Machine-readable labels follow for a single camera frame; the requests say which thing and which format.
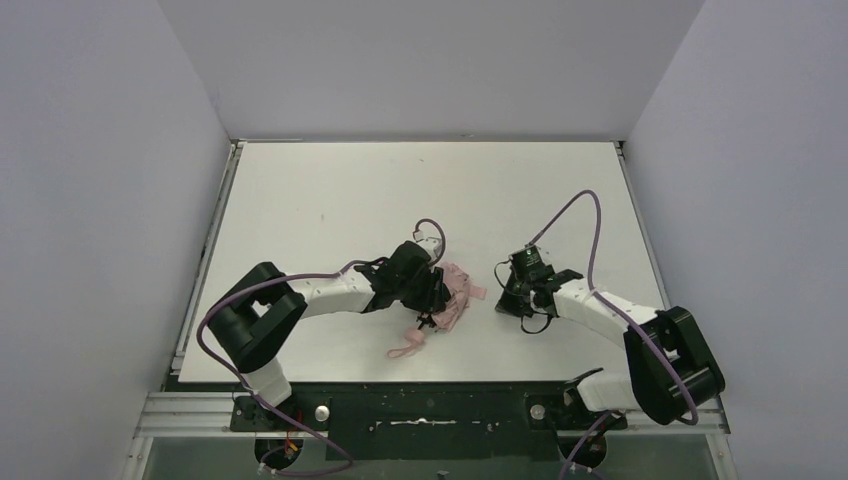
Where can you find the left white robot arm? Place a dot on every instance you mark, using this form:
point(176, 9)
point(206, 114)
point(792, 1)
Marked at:
point(253, 320)

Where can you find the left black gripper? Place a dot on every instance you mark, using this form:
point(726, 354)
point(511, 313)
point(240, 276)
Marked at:
point(433, 295)

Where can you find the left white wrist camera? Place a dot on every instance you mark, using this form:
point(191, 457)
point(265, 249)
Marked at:
point(433, 246)

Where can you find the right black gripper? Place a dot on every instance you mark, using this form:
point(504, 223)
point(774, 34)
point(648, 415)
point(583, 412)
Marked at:
point(515, 299)

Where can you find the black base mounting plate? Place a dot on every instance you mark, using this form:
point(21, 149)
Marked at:
point(541, 420)

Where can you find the pink and black folding umbrella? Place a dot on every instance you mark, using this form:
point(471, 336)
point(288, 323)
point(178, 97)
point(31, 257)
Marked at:
point(462, 290)

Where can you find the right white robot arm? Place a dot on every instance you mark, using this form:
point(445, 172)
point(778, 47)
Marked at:
point(670, 367)

